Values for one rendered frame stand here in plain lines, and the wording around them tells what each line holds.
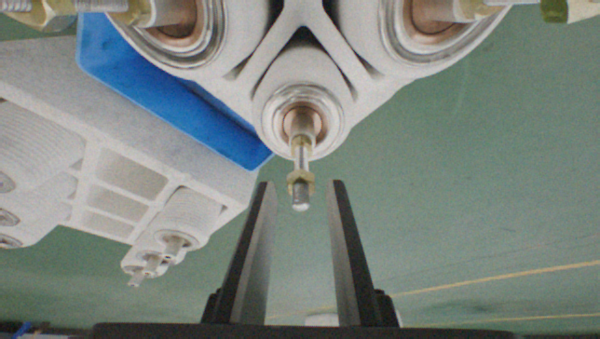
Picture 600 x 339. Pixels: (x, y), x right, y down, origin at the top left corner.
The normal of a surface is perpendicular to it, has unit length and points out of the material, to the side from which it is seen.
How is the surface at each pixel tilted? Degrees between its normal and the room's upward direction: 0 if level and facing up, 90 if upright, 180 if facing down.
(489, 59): 0
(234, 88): 0
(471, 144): 0
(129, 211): 90
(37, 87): 90
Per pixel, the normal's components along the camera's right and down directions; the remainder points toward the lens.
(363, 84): -0.02, 0.67
